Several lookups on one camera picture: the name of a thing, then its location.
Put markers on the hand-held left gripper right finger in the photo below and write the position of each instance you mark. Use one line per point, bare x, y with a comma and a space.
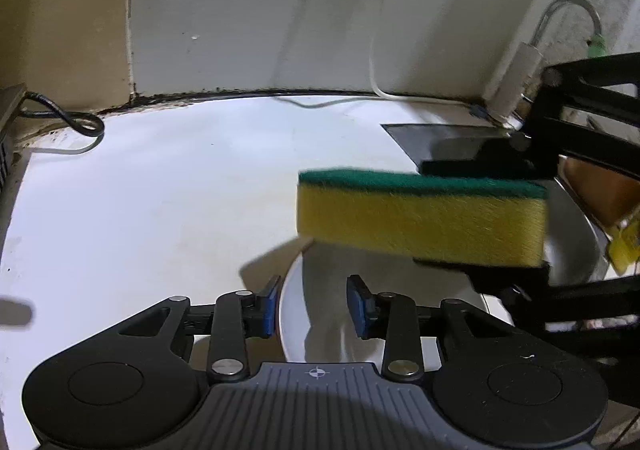
357, 310

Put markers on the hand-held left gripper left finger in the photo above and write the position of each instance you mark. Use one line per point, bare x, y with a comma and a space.
270, 305

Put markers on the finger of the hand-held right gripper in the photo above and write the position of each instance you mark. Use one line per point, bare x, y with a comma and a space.
575, 302
500, 155

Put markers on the white bowl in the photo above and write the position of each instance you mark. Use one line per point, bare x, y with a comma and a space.
325, 330

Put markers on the green and yellow sponge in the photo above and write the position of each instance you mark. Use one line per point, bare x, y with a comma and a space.
425, 225

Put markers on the yellow bottle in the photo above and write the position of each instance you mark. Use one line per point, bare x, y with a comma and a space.
625, 250

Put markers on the metal faucet with white base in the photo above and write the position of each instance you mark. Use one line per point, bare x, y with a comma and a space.
515, 75

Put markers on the stainless steel sink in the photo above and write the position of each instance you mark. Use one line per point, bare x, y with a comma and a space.
415, 135

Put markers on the brown pot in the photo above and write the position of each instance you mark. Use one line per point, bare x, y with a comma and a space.
600, 190

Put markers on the green faucet filter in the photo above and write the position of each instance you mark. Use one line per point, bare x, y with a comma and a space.
596, 45

